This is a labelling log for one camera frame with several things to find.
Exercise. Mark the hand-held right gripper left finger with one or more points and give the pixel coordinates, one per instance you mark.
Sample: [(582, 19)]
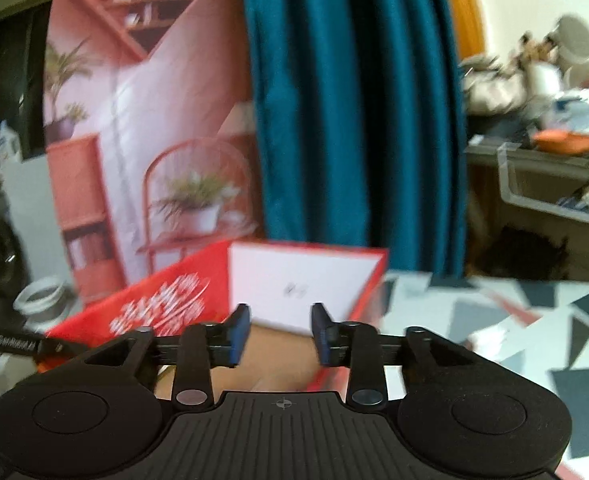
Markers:
[(239, 334)]

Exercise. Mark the blue and white box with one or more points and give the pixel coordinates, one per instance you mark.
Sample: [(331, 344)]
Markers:
[(574, 110)]

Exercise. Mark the orange curtain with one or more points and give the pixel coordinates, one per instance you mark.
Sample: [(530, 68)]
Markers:
[(462, 5)]

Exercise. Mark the black bag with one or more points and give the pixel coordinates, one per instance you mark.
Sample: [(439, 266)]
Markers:
[(519, 255)]

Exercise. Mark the makeup brush holder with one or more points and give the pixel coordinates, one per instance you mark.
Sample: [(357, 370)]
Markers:
[(544, 77)]

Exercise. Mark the grey dressing desk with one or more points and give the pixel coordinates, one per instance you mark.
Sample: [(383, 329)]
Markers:
[(484, 180)]

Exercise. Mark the red cardboard box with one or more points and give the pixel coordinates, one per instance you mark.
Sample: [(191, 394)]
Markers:
[(174, 290)]

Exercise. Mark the orange bowl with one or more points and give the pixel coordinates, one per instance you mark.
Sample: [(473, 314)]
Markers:
[(561, 141)]

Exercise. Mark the white plastic bottle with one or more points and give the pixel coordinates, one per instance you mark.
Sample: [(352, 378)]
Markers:
[(8, 142)]

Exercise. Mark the blue curtain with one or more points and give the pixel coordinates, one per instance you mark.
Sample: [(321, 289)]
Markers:
[(349, 110)]

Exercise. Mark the white cloth bag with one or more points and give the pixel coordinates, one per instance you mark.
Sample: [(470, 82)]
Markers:
[(491, 87)]

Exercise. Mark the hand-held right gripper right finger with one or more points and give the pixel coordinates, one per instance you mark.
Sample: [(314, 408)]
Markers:
[(324, 336)]

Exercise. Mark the printed room backdrop cloth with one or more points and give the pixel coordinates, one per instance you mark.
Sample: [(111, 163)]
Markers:
[(184, 85)]

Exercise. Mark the round white mirror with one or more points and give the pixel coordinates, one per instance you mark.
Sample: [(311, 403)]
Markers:
[(574, 37)]

